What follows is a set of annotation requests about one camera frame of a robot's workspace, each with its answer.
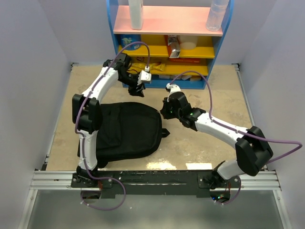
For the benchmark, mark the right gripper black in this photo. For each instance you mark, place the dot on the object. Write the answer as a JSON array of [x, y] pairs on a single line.
[[164, 110]]

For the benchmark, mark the orange flat box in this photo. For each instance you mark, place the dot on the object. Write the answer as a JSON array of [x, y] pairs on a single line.
[[185, 60]]

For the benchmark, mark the blue shelf unit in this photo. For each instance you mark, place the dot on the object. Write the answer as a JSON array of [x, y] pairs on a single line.
[[160, 21]]

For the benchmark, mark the aluminium rail frame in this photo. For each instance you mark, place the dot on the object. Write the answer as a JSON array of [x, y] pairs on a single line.
[[53, 204]]

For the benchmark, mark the black backpack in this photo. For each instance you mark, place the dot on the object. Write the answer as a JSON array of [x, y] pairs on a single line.
[[129, 130]]

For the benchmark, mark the yellow chips bag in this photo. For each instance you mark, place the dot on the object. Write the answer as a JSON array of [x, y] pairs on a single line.
[[155, 64]]

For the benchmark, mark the clear plastic bottle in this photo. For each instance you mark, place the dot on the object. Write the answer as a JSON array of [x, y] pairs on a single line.
[[216, 14]]

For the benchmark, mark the silver orange snack bag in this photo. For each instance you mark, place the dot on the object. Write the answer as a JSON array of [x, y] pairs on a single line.
[[173, 46]]

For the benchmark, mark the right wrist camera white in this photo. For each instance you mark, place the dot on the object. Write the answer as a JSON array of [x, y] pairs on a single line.
[[172, 88]]

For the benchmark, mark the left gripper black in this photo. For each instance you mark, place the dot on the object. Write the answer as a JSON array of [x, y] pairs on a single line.
[[138, 91]]

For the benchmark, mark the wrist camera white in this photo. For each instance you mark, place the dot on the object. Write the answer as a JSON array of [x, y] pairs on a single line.
[[145, 76], [172, 88]]

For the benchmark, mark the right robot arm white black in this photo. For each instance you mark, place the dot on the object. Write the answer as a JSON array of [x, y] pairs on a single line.
[[252, 152]]

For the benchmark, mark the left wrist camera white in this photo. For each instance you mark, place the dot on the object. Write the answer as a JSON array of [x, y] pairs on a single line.
[[145, 76]]

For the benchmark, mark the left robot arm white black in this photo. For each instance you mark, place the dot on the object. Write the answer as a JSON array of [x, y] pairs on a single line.
[[87, 113]]

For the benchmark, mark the white carton on shelf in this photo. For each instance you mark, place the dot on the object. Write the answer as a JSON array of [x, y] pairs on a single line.
[[136, 13]]

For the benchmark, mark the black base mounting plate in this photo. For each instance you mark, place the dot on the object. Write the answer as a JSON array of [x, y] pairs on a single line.
[[158, 182]]

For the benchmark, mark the blue round tin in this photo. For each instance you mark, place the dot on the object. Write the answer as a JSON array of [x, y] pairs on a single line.
[[130, 42]]

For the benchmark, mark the white plastic tub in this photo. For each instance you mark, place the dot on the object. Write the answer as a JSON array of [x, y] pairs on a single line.
[[188, 42]]

